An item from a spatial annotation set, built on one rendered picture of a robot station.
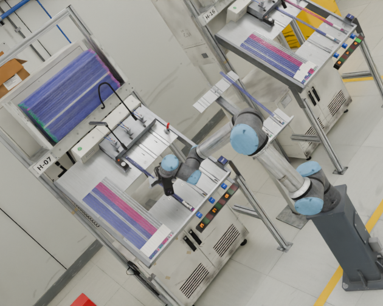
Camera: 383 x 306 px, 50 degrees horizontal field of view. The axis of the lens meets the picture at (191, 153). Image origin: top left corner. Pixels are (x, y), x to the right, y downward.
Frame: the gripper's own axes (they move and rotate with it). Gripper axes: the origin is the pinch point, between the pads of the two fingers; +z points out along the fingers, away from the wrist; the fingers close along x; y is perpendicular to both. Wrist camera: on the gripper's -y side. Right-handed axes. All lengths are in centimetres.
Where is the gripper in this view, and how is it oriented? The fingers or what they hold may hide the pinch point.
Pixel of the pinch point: (162, 184)
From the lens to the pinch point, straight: 223.2
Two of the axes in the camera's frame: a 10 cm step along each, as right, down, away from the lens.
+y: -3.6, -9.0, 2.4
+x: -9.1, 2.9, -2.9
